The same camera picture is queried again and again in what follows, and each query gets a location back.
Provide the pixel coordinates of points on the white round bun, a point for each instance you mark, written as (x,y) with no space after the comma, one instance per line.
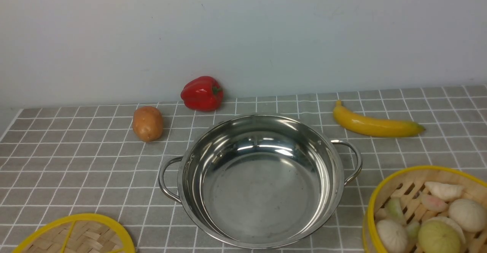
(468,214)

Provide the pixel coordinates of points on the pink-tinted dumpling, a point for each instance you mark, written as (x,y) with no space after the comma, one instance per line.
(433,203)

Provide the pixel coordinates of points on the stainless steel pot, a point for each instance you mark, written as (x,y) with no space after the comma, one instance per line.
(260,181)

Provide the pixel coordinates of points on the yellow-rimmed woven steamer lid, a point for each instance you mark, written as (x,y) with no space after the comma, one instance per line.
(79,233)

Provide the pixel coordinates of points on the brown potato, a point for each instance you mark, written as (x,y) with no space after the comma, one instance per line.
(148,123)

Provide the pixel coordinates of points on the yellow banana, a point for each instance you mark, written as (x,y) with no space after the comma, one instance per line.
(374,127)

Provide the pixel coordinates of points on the small green dumpling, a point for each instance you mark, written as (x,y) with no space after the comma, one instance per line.
(412,230)

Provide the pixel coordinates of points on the white dumpling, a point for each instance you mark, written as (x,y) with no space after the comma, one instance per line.
(445,192)

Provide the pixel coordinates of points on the white bun with pleats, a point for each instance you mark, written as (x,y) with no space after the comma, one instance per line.
(392,235)

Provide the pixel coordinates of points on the grey checked tablecloth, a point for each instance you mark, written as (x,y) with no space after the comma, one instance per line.
(57,162)

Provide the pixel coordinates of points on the large pale green bun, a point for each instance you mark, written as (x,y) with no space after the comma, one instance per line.
(438,237)

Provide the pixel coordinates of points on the red bell pepper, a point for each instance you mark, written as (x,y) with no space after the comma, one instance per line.
(203,94)

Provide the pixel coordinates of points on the yellow-rimmed bamboo steamer basket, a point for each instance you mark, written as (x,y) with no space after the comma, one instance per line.
(407,185)

